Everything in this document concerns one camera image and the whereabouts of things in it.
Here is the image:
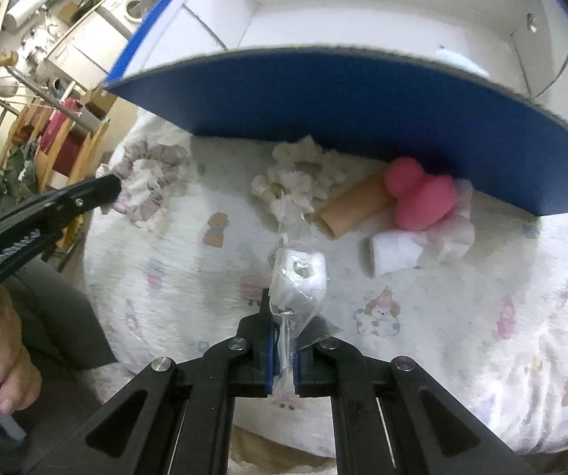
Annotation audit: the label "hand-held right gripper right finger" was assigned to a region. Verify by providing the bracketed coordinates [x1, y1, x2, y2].
[291, 331, 537, 475]

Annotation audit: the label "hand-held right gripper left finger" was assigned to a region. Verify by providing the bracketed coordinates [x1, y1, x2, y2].
[27, 288, 279, 475]

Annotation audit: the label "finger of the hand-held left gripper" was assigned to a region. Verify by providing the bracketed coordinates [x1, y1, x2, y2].
[0, 173, 123, 308]

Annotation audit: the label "mauve and white scrunchie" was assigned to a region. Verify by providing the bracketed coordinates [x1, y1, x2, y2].
[101, 139, 192, 222]

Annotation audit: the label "white roll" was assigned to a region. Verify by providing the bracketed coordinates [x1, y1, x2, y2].
[266, 218, 341, 397]

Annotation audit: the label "blue cardboard box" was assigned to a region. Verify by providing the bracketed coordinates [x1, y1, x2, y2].
[104, 0, 568, 219]

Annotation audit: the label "person's left hand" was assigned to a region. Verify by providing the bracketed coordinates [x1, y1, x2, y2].
[0, 301, 43, 419]

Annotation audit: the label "wooden chair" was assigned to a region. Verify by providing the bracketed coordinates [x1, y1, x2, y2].
[0, 96, 111, 251]

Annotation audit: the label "red bag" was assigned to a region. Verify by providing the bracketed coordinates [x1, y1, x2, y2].
[39, 99, 84, 176]

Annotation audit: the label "brown cardboard carton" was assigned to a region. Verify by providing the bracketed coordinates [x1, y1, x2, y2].
[85, 86, 119, 120]

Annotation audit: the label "printed blanket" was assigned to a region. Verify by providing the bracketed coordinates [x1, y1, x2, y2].
[83, 109, 568, 457]

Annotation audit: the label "person's grey trousers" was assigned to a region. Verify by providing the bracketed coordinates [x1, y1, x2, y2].
[2, 256, 136, 475]

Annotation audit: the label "white folded cloth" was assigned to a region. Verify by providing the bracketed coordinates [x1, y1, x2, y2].
[369, 230, 426, 278]

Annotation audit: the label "white kitchen counter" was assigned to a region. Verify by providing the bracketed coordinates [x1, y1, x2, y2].
[41, 7, 133, 91]

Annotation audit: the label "brown cardboard tube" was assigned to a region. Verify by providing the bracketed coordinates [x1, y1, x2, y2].
[312, 168, 394, 241]

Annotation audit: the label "cream ruffled scrunchie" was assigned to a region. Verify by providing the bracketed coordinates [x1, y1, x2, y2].
[251, 136, 346, 222]

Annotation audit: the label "white washing machine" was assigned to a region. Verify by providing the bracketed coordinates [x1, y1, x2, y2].
[100, 0, 147, 36]

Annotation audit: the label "white and pink scrunchie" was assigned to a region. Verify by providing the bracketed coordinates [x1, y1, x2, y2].
[420, 179, 477, 267]

